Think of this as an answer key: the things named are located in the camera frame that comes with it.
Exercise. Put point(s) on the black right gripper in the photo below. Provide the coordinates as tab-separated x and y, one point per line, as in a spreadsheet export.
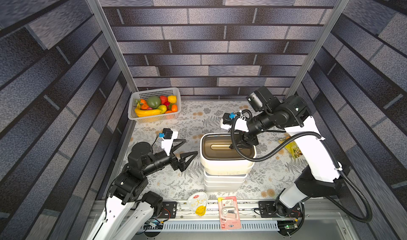
245	138

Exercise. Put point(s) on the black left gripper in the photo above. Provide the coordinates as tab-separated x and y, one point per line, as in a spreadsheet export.
180	164

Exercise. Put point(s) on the dark lid cream tissue box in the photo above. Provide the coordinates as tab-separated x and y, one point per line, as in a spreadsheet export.
218	157
239	176

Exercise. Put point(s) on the grey lid tissue box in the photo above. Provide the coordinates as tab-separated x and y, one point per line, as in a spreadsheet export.
224	179
220	189
224	184

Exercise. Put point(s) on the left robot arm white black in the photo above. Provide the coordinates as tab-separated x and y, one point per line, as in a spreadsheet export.
127	209

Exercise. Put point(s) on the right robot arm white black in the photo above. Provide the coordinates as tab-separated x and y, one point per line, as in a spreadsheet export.
323	172

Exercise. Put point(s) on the green snack bag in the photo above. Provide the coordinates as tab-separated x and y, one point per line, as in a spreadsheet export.
292	147

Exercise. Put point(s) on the orange toy fruit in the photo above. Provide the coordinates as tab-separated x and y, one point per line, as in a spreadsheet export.
174	108

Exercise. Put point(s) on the green toy apple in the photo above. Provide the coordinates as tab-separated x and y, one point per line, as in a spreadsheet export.
162	108

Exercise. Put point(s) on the white yellow snack pouch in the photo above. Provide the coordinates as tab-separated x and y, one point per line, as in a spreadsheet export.
197	203

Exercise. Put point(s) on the yellow toy pepper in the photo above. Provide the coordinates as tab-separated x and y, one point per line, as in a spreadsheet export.
172	99

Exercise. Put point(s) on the red toy fruit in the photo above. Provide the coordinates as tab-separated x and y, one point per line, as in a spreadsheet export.
163	99

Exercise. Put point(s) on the white plastic basket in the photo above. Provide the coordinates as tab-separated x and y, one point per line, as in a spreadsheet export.
135	97

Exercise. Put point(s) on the yellow toy banana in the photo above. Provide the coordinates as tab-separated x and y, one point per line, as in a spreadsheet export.
144	113

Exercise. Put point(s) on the pink stapler blister pack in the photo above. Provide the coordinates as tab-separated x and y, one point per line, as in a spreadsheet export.
229	216

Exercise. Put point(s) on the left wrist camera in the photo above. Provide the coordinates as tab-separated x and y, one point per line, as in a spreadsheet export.
168	136

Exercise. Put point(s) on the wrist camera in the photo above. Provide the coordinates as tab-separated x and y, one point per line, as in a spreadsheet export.
241	122
168	136

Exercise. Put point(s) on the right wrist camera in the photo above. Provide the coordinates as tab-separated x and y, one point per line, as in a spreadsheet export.
241	122

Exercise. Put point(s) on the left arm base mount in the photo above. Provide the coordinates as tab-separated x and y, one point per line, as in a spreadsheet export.
168	211

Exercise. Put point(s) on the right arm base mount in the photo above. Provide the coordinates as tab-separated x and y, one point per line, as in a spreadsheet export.
268	209

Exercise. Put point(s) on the white slotted cable duct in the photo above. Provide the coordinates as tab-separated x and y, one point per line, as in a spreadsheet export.
213	226

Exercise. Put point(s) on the aluminium front rail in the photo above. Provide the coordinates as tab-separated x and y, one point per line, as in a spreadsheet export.
315	209

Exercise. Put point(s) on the left aluminium frame post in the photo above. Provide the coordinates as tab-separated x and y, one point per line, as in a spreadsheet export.
109	35

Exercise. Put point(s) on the aluminium frame post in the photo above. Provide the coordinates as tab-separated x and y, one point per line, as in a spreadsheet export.
109	35
326	30

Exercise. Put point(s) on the right aluminium frame post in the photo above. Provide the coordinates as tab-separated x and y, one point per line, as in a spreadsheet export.
326	30

